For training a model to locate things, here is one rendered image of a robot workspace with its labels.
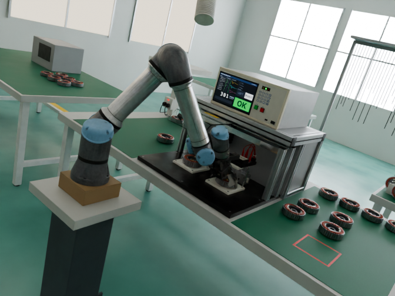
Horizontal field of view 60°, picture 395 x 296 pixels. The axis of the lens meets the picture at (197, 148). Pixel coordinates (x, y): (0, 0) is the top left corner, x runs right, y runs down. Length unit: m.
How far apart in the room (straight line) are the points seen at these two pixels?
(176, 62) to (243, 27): 8.25
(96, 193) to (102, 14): 5.50
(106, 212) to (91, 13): 5.44
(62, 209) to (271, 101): 1.07
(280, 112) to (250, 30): 7.72
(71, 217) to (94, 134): 0.31
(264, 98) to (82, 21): 5.05
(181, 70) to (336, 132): 7.10
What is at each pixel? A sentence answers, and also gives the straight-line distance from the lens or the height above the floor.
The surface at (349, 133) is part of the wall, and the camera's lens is 8.16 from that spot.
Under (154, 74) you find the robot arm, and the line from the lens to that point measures 1.42.
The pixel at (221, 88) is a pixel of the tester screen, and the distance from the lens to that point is 1.93.
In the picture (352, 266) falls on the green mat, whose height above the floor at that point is 0.75.
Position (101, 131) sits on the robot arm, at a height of 1.03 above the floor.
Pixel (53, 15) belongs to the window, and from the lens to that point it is 6.25.
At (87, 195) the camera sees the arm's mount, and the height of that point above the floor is 0.79.
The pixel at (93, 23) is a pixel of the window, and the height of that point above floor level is 1.16.
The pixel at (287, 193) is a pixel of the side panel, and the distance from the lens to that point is 1.95.
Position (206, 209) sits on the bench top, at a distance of 1.55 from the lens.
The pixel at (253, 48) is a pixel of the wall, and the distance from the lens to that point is 9.26.
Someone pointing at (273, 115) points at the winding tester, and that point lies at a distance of 1.76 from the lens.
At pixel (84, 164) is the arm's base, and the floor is 0.89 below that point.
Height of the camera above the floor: 1.46
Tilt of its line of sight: 18 degrees down
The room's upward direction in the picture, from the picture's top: 15 degrees clockwise
